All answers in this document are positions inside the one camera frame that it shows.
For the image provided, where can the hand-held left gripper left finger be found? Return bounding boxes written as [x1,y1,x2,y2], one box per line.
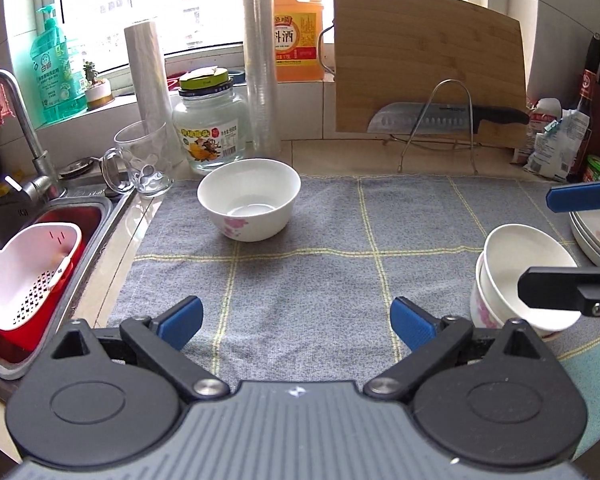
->
[50,296,231,404]

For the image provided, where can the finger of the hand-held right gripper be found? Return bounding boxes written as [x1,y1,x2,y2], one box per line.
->
[517,266,600,332]
[546,162,600,214]

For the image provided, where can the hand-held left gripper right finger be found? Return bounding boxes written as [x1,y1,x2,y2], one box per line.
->
[364,296,551,404]

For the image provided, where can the white bowl pink flowers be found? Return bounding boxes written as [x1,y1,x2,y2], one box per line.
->
[470,255,561,338]
[196,158,302,242]
[482,224,581,333]

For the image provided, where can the white printed plastic bag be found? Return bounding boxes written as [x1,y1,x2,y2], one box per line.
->
[525,110,592,182]

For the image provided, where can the red white seasoning bag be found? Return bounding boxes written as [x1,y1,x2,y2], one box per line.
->
[510,97,563,166]

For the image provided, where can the dark soy sauce bottle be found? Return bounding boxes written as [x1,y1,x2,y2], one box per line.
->
[572,67,600,183]

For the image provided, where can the grey teal checked towel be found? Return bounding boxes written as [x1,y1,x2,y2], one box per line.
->
[107,175,600,461]

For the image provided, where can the clear glass mug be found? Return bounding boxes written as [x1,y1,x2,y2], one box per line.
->
[101,120,175,198]

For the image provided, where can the white plastic strainer basket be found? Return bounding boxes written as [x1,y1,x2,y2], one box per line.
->
[0,224,82,332]

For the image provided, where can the glass jar, green lid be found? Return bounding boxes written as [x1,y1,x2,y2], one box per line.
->
[172,66,248,175]

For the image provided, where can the metal sink strainer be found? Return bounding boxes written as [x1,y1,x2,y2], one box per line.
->
[59,157,103,179]

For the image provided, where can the bamboo cutting board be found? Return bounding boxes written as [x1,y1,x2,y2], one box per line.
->
[332,0,528,148]

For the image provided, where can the small potted plant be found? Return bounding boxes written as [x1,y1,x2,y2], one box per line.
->
[82,60,115,110]

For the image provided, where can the short plastic wrap roll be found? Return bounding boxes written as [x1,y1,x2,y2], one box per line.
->
[124,21,176,161]

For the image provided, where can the steel faucet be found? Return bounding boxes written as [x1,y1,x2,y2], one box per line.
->
[0,69,66,206]

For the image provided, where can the green dish soap bottle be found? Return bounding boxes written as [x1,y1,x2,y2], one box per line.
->
[30,6,87,127]

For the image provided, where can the tall plastic wrap roll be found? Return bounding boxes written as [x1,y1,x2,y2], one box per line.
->
[241,0,282,158]

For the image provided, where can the orange cooking wine bottle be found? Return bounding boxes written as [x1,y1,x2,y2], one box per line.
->
[271,0,326,82]

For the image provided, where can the metal wire rack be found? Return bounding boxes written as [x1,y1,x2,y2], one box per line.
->
[382,79,481,175]

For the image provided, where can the santoku knife black handle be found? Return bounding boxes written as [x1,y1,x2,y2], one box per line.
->
[367,102,530,135]

